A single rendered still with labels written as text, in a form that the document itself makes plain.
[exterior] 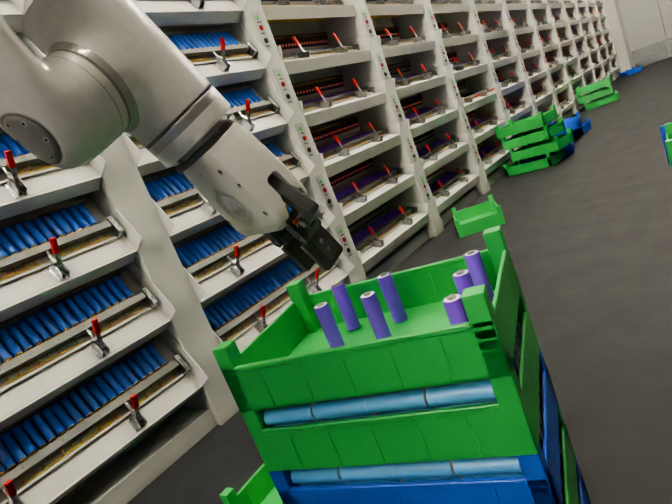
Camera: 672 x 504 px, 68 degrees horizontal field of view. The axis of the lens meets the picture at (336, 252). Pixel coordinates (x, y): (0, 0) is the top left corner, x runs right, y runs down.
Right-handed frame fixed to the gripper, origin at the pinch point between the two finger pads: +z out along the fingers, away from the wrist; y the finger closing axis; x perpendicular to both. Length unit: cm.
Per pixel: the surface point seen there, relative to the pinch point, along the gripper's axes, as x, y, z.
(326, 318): -3.0, -4.6, 8.7
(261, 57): 82, -101, -12
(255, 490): -24, -41, 36
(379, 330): -1.7, 0.8, 12.3
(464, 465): -10.1, 11.3, 21.5
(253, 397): -15.1, -5.5, 6.9
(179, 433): -25, -80, 34
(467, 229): 103, -99, 97
